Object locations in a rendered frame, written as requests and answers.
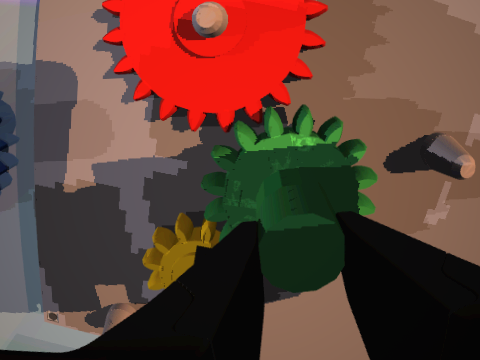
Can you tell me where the blue gear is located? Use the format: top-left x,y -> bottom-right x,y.
0,139 -> 8,175

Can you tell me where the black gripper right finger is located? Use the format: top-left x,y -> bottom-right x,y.
336,211 -> 480,360

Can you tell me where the yellow gear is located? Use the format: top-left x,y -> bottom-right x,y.
143,213 -> 220,291

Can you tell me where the red gear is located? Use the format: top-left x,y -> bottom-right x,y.
101,0 -> 328,133

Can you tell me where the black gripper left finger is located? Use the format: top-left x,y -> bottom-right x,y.
0,221 -> 265,360

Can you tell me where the green gear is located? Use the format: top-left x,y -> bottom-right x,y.
200,105 -> 377,292

